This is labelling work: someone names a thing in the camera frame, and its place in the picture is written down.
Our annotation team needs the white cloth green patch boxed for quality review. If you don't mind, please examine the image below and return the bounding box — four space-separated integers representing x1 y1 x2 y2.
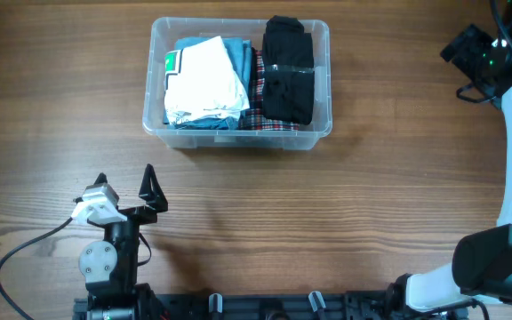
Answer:
163 35 252 127

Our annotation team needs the clear plastic storage container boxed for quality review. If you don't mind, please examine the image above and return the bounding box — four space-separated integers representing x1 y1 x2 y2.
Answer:
142 17 332 150

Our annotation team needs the red blue plaid cloth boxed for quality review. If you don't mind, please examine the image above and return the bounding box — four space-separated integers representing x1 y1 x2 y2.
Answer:
238 48 300 131

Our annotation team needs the black cloth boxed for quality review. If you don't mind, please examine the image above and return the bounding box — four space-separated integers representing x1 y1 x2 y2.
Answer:
261 15 315 125

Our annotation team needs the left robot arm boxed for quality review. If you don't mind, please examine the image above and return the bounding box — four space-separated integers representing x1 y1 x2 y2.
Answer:
71 164 170 320

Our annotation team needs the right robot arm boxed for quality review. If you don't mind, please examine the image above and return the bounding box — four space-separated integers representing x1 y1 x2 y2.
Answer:
378 1 512 319

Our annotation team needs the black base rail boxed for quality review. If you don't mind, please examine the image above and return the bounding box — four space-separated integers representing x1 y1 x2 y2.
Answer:
72 291 468 320

